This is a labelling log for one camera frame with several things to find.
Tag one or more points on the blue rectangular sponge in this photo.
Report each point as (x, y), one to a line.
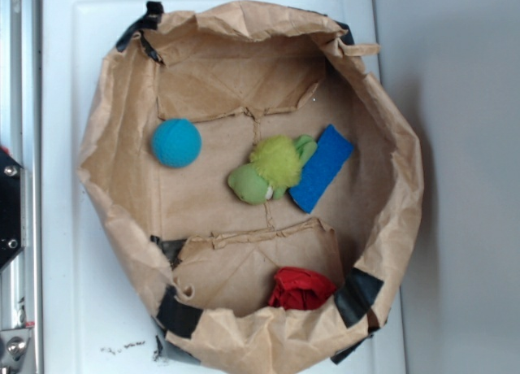
(333, 150)

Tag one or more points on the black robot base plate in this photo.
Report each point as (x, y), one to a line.
(11, 208)

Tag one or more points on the green plush animal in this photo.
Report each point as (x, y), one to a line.
(275, 165)

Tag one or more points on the red crumpled cloth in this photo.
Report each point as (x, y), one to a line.
(300, 289)

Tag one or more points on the metal frame rail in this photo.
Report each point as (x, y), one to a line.
(21, 319)

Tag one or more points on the blue foam ball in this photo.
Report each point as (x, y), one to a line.
(176, 143)

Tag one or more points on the brown paper bag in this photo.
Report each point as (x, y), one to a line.
(202, 261)

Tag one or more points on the white plastic tray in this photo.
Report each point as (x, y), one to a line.
(93, 320)

